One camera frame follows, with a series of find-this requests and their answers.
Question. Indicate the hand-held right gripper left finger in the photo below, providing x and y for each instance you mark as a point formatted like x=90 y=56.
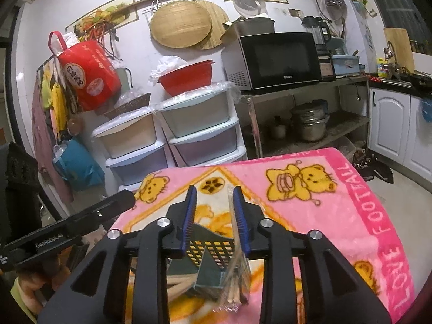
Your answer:
x=190 y=216

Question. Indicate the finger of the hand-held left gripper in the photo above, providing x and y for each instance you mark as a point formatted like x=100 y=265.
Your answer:
x=111 y=204

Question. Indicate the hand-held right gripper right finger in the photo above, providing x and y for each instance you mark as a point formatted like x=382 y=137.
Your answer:
x=238 y=216

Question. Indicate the dark green utensil holder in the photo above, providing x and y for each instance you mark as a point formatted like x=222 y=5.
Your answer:
x=209 y=260

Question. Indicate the chopstick pair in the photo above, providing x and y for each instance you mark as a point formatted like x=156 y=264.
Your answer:
x=236 y=276

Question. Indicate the person's left forearm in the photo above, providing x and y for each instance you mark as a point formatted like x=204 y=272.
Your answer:
x=20 y=303

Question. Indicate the person's left hand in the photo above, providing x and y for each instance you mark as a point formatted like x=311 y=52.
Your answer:
x=37 y=287

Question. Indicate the white plastic drawer unit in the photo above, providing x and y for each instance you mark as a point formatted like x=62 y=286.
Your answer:
x=131 y=148
x=202 y=121

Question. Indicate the pink printed blanket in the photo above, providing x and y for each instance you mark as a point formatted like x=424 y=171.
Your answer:
x=303 y=243

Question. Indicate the yellow cloth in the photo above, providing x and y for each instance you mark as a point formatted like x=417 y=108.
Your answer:
x=57 y=104

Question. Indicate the wicker basket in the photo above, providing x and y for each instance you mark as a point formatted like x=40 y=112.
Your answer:
x=130 y=106

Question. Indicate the metal shelf rack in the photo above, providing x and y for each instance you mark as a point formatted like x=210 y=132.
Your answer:
x=303 y=121

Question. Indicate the large steel stock pot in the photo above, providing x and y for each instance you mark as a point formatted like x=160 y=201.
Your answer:
x=310 y=125

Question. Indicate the red shopping bag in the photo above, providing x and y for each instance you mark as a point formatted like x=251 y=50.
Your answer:
x=89 y=74

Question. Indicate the red plastic basin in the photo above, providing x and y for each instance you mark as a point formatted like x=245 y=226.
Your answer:
x=189 y=81

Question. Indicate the dark shoes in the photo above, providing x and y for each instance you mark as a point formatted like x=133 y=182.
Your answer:
x=373 y=168

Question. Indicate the white plastic bag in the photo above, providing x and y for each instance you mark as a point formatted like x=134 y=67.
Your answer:
x=167 y=67

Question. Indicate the black microwave oven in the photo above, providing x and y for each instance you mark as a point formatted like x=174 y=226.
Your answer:
x=280 y=60

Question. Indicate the white kitchen cabinet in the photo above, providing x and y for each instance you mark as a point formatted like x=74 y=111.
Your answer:
x=391 y=125

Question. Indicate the light blue appliance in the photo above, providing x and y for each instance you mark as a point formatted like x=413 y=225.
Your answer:
x=344 y=60

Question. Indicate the round bamboo tray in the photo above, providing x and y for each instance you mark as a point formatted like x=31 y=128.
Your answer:
x=180 y=23

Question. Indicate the round bamboo mat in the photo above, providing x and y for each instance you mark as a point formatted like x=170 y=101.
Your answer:
x=219 y=20

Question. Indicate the electric kettle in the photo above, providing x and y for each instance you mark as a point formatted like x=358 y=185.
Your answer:
x=315 y=33

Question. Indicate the glass pot lid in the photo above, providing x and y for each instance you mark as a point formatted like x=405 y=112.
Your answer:
x=248 y=3

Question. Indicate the blue plastic bag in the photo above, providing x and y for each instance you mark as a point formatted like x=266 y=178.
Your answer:
x=426 y=109

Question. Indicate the steel faucet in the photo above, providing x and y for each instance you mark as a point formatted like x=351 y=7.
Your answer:
x=391 y=55

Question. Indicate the hanging steel strainer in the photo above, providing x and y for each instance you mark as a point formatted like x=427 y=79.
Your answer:
x=334 y=5

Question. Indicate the wooden cutting board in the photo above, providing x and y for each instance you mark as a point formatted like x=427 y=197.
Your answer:
x=400 y=49

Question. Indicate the dark window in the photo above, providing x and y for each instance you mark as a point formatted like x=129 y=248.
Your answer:
x=401 y=3

